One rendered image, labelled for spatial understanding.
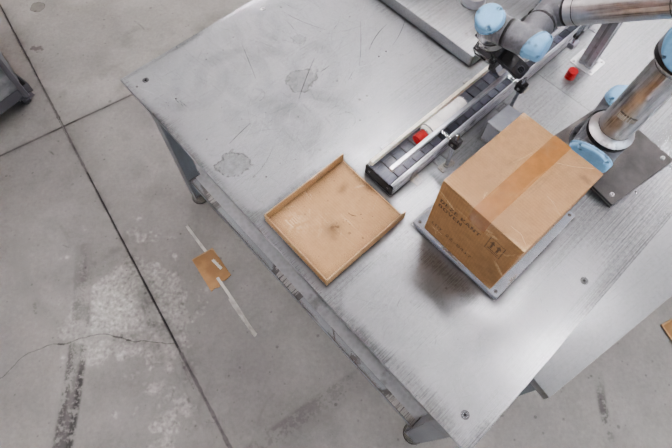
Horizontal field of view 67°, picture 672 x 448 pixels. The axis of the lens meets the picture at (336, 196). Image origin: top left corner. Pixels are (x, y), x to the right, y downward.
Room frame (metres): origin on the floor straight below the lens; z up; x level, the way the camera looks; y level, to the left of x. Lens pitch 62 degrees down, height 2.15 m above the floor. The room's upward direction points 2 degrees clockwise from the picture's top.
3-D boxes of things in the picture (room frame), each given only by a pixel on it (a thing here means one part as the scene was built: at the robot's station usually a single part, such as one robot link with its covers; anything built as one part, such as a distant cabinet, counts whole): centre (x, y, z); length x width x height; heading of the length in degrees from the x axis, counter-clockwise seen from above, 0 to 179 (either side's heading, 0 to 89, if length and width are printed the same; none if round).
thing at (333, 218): (0.62, 0.00, 0.85); 0.30 x 0.26 x 0.04; 134
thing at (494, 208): (0.61, -0.44, 0.99); 0.30 x 0.24 x 0.27; 134
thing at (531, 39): (0.97, -0.48, 1.20); 0.11 x 0.11 x 0.08; 53
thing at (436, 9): (1.72, -0.49, 0.86); 0.80 x 0.67 x 0.05; 134
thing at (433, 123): (0.92, -0.30, 0.91); 0.20 x 0.05 x 0.05; 134
